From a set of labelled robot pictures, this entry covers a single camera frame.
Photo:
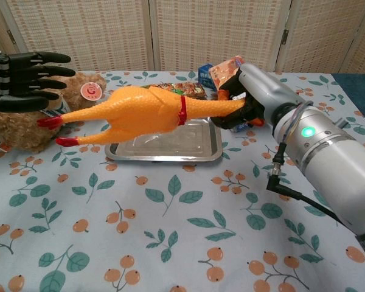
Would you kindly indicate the brown teddy bear plush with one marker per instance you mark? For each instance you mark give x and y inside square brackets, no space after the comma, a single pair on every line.
[18,130]

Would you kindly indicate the rectangular stainless steel tray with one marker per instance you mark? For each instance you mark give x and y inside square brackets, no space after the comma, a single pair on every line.
[182,146]

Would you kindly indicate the beige woven folding screen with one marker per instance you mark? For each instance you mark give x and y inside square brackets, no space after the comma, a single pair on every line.
[79,36]

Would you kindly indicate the orange biscuit box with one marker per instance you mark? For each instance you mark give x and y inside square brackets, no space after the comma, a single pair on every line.
[225,71]

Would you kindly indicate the green snack packet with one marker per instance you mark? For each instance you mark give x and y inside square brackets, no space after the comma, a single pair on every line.
[194,90]

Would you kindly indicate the yellow rubber chicken toy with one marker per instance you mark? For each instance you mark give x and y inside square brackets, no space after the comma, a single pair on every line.
[134,109]

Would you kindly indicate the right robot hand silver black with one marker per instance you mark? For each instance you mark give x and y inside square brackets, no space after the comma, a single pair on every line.
[267,88]

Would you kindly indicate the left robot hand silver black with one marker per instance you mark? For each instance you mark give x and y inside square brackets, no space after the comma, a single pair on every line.
[21,82]

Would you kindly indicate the small blue carton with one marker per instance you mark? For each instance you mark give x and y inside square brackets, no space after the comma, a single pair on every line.
[204,76]

